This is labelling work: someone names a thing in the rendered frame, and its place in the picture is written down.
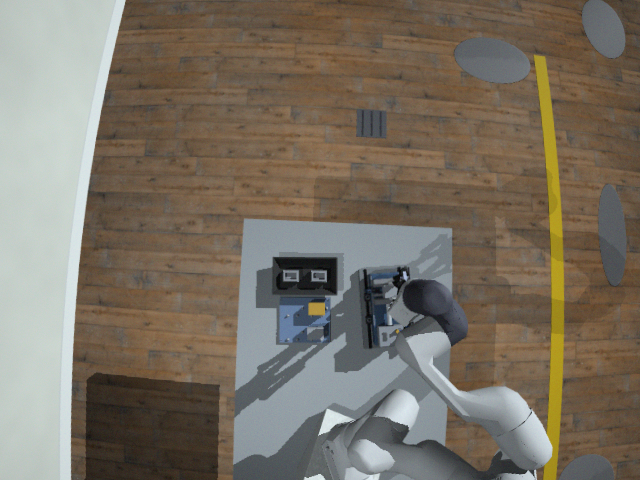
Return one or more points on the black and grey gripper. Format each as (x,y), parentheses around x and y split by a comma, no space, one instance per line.
(398,283)

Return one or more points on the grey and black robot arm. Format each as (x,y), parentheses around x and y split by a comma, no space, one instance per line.
(377,446)

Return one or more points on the yellow block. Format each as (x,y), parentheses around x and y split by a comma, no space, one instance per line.
(316,309)

